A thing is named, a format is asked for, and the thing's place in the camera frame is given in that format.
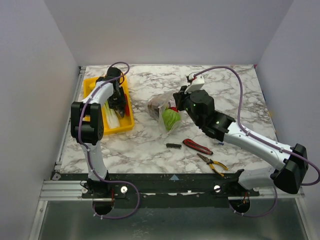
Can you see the yellow lemon toy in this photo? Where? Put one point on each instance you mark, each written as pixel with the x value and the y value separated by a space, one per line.
pixel 92 86

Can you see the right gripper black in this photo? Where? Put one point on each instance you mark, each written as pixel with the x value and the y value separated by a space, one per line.
pixel 178 97

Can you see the green cabbage toy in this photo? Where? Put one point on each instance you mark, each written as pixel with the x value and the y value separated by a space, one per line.
pixel 170 117

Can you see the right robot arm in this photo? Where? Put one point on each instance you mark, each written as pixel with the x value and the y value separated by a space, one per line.
pixel 287 168

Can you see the yellow plastic tray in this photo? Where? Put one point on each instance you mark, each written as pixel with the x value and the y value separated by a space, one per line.
pixel 126 123

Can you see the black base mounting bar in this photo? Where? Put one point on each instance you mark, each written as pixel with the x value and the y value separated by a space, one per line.
pixel 125 190

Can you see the yellow handled pliers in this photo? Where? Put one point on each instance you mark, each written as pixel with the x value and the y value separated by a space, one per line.
pixel 211 163

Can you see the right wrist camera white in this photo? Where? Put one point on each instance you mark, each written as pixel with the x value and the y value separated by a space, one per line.
pixel 196 82

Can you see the clear zip top bag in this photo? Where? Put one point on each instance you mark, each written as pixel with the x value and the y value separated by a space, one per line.
pixel 163 109

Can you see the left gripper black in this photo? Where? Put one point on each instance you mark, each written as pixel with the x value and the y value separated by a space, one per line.
pixel 120 102

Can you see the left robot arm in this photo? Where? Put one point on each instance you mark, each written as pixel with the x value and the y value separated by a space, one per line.
pixel 87 126

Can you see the white celery toy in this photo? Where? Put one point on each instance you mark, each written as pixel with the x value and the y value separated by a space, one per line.
pixel 111 117

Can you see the purple eggplant toy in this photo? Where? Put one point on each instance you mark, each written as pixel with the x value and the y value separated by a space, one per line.
pixel 153 110

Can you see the red black utility knife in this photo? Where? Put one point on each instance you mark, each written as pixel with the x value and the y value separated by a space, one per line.
pixel 197 147

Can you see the grey fish toy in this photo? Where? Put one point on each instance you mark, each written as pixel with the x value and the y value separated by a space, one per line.
pixel 120 108

